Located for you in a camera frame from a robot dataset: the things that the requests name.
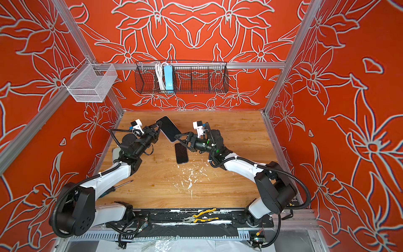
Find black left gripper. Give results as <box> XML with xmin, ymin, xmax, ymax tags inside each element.
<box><xmin>134</xmin><ymin>121</ymin><xmax>161</xmax><ymax>160</ymax></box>

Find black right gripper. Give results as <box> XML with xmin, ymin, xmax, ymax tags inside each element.
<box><xmin>179</xmin><ymin>132</ymin><xmax>220</xmax><ymax>155</ymax></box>

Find black smartphone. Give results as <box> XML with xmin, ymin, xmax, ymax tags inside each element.
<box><xmin>175</xmin><ymin>143</ymin><xmax>189</xmax><ymax>164</ymax></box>

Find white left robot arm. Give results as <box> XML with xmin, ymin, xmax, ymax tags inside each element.
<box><xmin>49</xmin><ymin>122</ymin><xmax>162</xmax><ymax>238</ymax></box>

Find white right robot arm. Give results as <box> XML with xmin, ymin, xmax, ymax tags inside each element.
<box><xmin>175</xmin><ymin>130</ymin><xmax>311</xmax><ymax>219</ymax></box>

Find light blue flat box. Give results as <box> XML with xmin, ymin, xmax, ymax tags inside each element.
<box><xmin>164</xmin><ymin>65</ymin><xmax>174</xmax><ymax>92</ymax></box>

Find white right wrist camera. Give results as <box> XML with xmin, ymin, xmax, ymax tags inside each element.
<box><xmin>193</xmin><ymin>121</ymin><xmax>205</xmax><ymax>138</ymax></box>

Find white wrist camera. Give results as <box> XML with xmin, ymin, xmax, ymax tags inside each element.
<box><xmin>193</xmin><ymin>121</ymin><xmax>205</xmax><ymax>138</ymax></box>
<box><xmin>129</xmin><ymin>119</ymin><xmax>144</xmax><ymax>136</ymax></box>

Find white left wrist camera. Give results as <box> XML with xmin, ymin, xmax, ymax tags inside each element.
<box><xmin>129</xmin><ymin>119</ymin><xmax>144</xmax><ymax>136</ymax></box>

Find black wire wall basket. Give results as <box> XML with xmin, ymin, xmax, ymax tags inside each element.
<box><xmin>134</xmin><ymin>60</ymin><xmax>229</xmax><ymax>95</ymax></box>

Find white coiled cable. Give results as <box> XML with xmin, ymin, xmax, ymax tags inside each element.
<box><xmin>154</xmin><ymin>62</ymin><xmax>166</xmax><ymax>92</ymax></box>

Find green handled screwdriver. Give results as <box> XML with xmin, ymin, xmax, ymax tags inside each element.
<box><xmin>105</xmin><ymin>180</ymin><xmax>133</xmax><ymax>194</ymax></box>

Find yellow handled pliers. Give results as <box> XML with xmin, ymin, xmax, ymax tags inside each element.
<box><xmin>182</xmin><ymin>208</ymin><xmax>219</xmax><ymax>223</ymax></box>

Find clear plastic wall bin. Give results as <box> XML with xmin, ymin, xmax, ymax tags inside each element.
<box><xmin>62</xmin><ymin>59</ymin><xmax>118</xmax><ymax>103</ymax></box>

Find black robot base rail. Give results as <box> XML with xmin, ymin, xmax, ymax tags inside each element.
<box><xmin>106</xmin><ymin>208</ymin><xmax>276</xmax><ymax>241</ymax></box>

